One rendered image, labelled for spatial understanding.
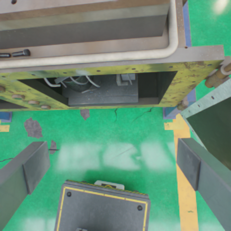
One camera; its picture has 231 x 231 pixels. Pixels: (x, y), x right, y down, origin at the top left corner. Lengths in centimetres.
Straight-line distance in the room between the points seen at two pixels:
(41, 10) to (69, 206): 133
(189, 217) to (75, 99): 141
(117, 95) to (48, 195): 133
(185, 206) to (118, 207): 65
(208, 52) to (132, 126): 125
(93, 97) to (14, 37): 53
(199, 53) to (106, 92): 57
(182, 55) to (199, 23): 166
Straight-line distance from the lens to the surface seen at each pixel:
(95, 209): 146
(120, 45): 50
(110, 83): 96
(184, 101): 90
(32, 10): 46
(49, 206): 196
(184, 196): 177
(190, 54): 50
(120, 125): 167
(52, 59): 51
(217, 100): 63
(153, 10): 43
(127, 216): 144
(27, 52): 57
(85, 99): 96
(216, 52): 52
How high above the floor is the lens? 165
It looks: 79 degrees down
